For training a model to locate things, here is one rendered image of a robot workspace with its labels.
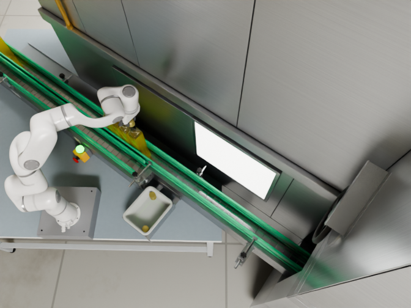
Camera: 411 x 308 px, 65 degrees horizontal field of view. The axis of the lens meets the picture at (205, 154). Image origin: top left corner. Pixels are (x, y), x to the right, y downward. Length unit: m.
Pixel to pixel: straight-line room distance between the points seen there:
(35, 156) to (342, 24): 1.05
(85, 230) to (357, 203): 1.30
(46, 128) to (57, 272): 1.62
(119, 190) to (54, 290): 1.06
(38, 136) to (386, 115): 1.06
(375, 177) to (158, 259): 1.85
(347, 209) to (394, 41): 0.45
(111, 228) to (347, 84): 1.39
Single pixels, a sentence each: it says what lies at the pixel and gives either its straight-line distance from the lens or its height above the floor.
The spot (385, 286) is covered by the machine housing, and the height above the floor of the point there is 1.89.
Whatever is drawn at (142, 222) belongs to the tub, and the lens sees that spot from 1.79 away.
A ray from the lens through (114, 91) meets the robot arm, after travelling 1.31.
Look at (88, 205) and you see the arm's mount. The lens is 1.83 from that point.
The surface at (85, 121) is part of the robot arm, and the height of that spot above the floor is 1.45.
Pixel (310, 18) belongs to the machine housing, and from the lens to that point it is 0.78.
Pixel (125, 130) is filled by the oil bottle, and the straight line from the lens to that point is 1.66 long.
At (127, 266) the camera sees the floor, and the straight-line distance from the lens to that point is 2.56.
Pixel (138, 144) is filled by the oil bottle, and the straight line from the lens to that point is 1.70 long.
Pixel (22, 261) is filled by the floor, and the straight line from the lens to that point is 2.84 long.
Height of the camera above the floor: 2.47
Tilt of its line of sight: 63 degrees down
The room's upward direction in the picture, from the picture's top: 1 degrees counter-clockwise
